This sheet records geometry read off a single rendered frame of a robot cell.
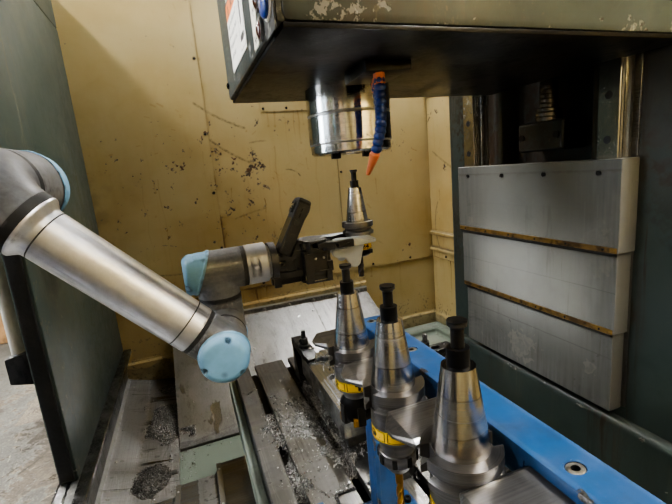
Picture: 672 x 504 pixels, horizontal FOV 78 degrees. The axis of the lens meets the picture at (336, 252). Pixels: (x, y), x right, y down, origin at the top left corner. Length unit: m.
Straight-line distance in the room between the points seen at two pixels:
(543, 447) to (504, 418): 0.04
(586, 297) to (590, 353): 0.12
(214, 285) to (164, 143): 1.10
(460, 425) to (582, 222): 0.70
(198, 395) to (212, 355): 0.99
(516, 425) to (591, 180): 0.65
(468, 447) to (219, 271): 0.53
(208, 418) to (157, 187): 0.88
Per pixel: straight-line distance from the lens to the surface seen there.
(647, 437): 1.08
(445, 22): 0.57
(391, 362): 0.42
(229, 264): 0.75
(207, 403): 1.59
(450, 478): 0.35
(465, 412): 0.33
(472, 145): 1.22
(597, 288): 0.99
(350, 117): 0.76
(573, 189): 0.98
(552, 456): 0.37
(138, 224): 1.79
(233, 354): 0.64
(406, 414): 0.41
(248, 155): 1.80
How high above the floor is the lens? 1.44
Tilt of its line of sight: 11 degrees down
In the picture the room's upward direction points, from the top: 5 degrees counter-clockwise
